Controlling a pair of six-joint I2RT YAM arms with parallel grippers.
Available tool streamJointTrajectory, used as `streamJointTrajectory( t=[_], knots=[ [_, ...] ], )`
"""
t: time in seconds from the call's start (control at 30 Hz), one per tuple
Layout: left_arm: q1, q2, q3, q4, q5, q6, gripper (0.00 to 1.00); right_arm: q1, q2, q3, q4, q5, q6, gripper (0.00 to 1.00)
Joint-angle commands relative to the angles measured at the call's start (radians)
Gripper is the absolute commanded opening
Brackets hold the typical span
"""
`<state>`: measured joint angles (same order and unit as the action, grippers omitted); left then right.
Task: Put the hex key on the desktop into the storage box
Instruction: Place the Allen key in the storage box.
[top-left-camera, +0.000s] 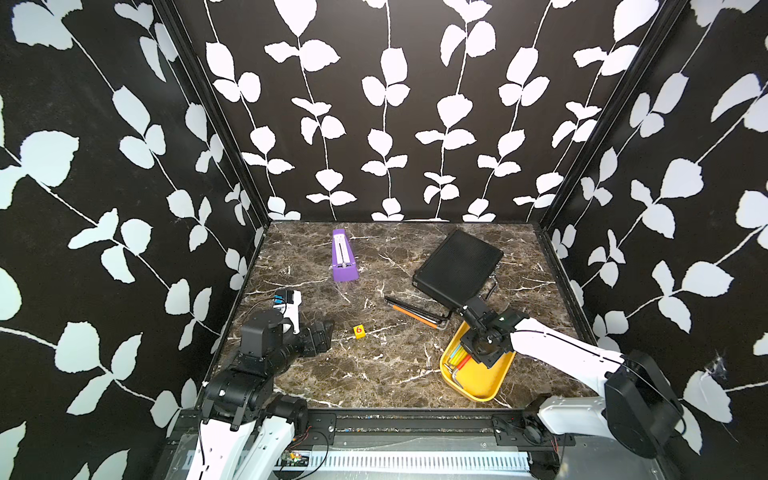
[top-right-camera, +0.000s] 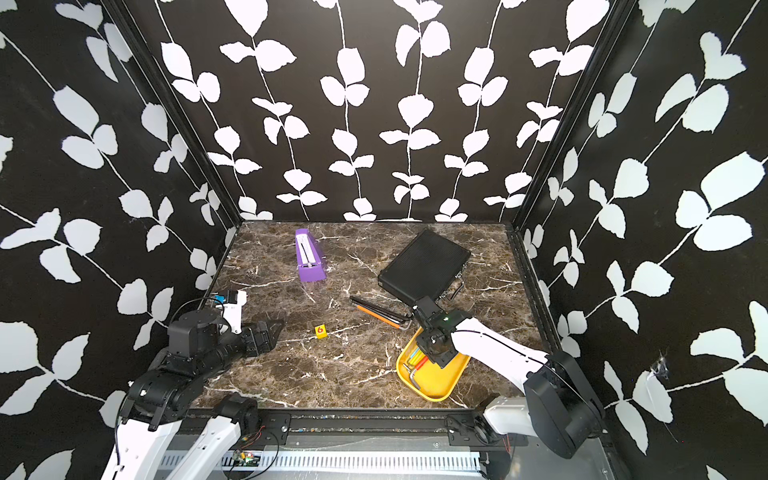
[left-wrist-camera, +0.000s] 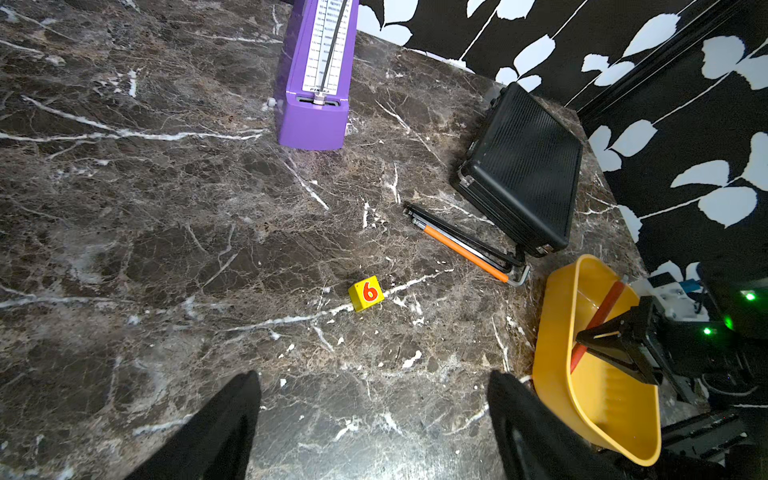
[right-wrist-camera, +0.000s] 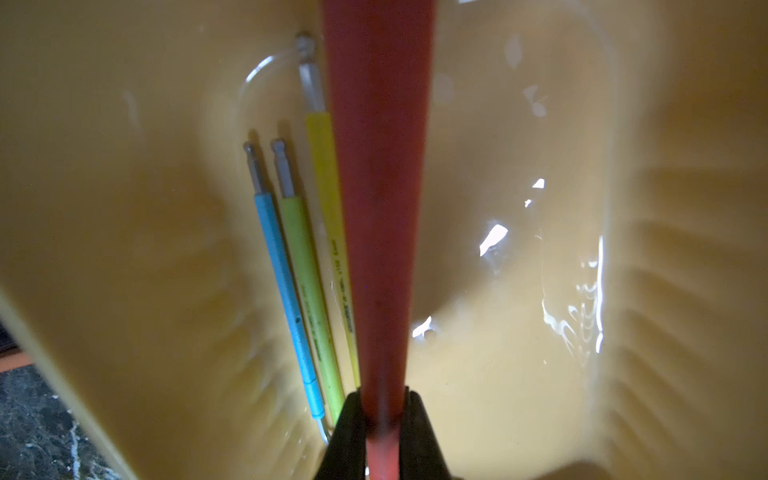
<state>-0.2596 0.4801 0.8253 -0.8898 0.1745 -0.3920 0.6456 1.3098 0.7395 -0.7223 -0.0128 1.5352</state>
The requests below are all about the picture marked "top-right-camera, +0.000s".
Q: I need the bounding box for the yellow-green hex key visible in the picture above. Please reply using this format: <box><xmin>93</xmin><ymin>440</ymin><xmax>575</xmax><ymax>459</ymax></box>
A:
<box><xmin>404</xmin><ymin>349</ymin><xmax>425</xmax><ymax>373</ymax></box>

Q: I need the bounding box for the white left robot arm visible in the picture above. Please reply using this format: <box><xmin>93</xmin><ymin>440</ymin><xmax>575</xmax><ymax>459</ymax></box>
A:
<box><xmin>102</xmin><ymin>309</ymin><xmax>285</xmax><ymax>479</ymax></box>

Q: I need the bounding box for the black ribbed carrying case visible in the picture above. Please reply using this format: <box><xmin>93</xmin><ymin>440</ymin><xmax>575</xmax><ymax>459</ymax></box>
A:
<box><xmin>377</xmin><ymin>229</ymin><xmax>471</xmax><ymax>307</ymax></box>

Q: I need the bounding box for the black hex key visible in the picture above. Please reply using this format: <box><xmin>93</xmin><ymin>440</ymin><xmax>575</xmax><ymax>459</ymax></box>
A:
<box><xmin>349</xmin><ymin>296</ymin><xmax>413</xmax><ymax>324</ymax></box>
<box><xmin>357</xmin><ymin>304</ymin><xmax>412</xmax><ymax>325</ymax></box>

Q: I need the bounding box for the small green circuit board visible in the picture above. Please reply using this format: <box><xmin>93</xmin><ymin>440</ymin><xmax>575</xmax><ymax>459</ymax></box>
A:
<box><xmin>234</xmin><ymin>451</ymin><xmax>261</xmax><ymax>468</ymax></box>

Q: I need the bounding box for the purple metronome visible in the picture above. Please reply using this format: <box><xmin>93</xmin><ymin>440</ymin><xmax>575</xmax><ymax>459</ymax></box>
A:
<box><xmin>295</xmin><ymin>228</ymin><xmax>327</xmax><ymax>283</ymax></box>

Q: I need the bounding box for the yellow plastic storage tray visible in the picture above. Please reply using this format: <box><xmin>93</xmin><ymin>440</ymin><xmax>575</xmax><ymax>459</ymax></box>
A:
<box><xmin>396</xmin><ymin>328</ymin><xmax>470</xmax><ymax>402</ymax></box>

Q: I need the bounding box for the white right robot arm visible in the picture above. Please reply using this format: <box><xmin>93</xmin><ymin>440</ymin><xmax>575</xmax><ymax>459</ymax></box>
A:
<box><xmin>412</xmin><ymin>297</ymin><xmax>605</xmax><ymax>459</ymax></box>

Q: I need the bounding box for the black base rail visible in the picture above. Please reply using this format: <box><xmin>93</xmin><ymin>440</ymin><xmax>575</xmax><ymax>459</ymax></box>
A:
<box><xmin>173</xmin><ymin>409</ymin><xmax>607</xmax><ymax>463</ymax></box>

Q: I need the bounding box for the yellow number six cube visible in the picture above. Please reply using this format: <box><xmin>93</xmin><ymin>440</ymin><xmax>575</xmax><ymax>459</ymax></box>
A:
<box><xmin>315</xmin><ymin>324</ymin><xmax>328</xmax><ymax>339</ymax></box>

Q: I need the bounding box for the white ribbed strip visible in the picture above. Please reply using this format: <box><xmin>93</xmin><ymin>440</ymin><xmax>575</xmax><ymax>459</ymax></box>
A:
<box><xmin>213</xmin><ymin>451</ymin><xmax>483</xmax><ymax>475</ymax></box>

